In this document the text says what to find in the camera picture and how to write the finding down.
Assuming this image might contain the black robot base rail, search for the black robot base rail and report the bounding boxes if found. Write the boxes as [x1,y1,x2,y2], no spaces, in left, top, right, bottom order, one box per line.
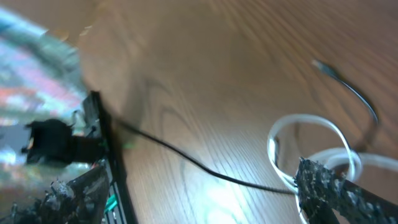
[83,91,138,224]

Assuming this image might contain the black USB cable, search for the black USB cable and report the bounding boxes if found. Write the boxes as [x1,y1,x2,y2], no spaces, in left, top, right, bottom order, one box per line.
[114,58,379,195]

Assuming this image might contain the white USB cable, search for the white USB cable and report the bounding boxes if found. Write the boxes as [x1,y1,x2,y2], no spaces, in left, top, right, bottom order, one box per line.
[267,113,398,224]

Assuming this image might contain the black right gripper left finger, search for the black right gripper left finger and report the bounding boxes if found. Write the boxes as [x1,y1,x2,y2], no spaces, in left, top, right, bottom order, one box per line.
[1,166,109,224]

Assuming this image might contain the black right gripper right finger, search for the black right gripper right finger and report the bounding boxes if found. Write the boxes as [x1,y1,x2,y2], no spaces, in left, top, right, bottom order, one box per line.
[294,158,397,224]

